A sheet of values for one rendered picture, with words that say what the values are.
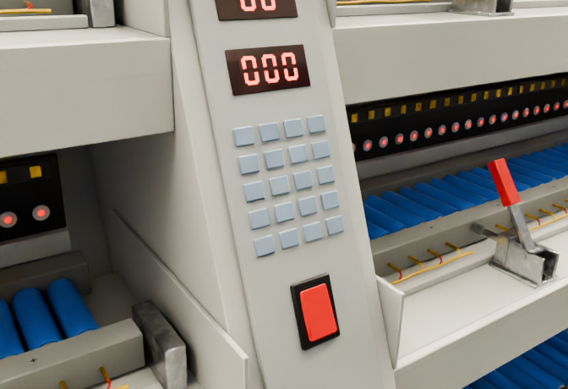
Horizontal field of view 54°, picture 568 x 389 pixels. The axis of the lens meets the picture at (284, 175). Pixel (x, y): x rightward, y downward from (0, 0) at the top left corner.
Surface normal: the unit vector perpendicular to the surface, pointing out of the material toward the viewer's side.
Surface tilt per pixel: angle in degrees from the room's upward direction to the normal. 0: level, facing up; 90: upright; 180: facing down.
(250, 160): 90
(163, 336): 21
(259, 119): 90
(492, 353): 111
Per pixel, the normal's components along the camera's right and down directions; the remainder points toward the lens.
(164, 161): -0.83, 0.18
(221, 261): 0.52, -0.05
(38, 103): 0.55, 0.30
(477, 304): 0.02, -0.93
